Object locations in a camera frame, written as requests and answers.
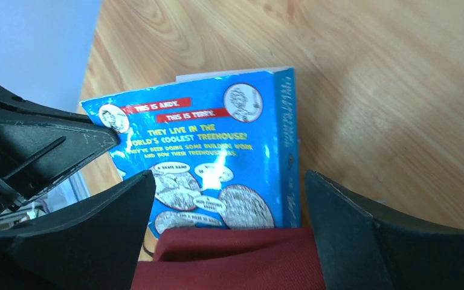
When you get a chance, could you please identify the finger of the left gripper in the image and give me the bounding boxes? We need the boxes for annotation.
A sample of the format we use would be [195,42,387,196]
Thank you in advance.
[0,85,118,212]

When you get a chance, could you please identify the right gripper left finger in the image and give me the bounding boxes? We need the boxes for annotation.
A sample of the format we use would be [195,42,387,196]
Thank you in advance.
[0,170,155,289]

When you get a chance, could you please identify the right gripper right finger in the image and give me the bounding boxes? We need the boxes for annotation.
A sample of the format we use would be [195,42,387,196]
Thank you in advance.
[304,171,464,289]

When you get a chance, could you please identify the red student backpack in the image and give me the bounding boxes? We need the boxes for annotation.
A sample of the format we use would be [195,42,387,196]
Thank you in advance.
[131,228,326,289]

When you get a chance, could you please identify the blue children's book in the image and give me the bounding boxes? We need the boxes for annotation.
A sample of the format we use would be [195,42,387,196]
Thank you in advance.
[81,66,301,237]

